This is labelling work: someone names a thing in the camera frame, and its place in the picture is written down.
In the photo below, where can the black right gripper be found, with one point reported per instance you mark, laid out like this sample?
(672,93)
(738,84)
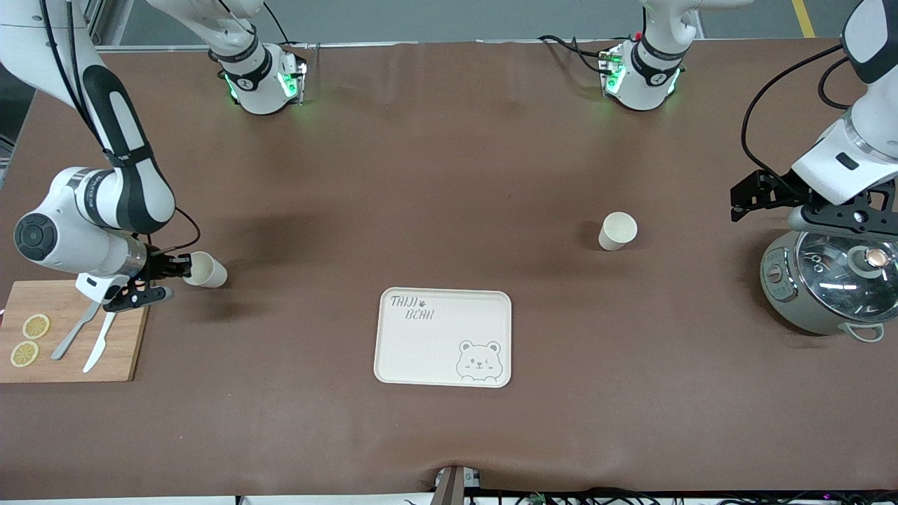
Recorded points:
(160,266)

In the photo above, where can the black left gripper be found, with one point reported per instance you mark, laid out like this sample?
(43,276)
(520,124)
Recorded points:
(770,187)

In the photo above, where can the white plastic cup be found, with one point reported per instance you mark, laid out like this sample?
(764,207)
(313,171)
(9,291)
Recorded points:
(617,230)
(210,273)

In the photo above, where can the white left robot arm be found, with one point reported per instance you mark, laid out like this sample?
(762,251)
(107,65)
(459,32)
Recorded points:
(842,175)

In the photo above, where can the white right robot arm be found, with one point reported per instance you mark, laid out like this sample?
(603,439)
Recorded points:
(70,245)

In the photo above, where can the white plastic knife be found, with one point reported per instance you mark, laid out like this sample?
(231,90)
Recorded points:
(98,347)

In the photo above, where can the glass pot lid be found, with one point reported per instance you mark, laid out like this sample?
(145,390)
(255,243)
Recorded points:
(828,280)

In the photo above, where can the grey-green electric cooking pot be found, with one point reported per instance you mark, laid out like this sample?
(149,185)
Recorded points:
(793,308)

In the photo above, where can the grey plastic knife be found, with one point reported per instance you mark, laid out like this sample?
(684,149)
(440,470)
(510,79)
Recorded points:
(66,344)

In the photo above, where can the wooden cutting board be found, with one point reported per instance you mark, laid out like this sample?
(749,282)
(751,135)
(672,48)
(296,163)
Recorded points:
(70,365)

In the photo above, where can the lemon slice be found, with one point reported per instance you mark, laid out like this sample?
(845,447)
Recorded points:
(36,326)
(24,354)

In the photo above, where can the cream tray with bear print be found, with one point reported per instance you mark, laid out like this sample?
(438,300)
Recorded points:
(435,351)

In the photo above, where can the grey bracket post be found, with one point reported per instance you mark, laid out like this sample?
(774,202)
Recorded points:
(452,487)

